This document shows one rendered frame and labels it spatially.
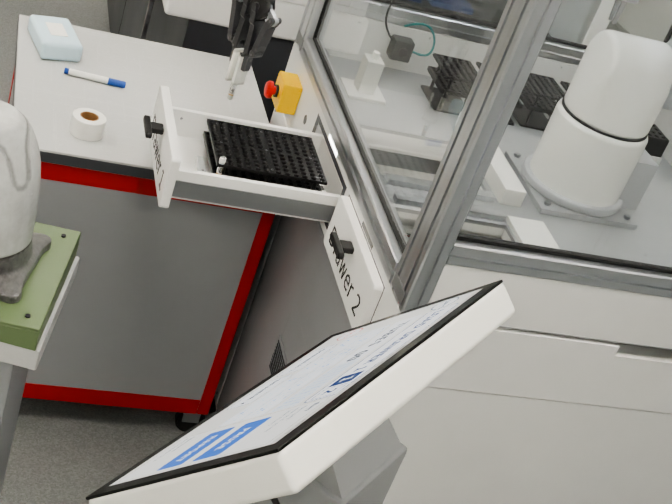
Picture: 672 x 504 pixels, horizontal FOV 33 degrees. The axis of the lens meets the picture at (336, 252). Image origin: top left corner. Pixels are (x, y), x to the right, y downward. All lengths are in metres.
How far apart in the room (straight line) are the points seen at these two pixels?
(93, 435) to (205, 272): 0.53
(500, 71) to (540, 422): 0.73
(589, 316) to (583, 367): 0.11
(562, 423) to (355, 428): 0.97
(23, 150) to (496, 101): 0.71
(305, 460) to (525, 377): 0.93
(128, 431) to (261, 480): 1.73
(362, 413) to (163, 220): 1.31
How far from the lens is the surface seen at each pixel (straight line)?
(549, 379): 2.05
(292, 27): 3.05
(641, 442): 2.26
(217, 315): 2.64
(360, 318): 1.96
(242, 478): 1.17
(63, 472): 2.74
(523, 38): 1.64
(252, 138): 2.30
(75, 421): 2.87
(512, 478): 2.21
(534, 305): 1.93
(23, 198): 1.81
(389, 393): 1.27
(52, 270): 1.94
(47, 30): 2.75
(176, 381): 2.76
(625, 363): 2.09
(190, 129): 2.36
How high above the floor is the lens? 1.94
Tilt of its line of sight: 31 degrees down
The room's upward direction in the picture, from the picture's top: 21 degrees clockwise
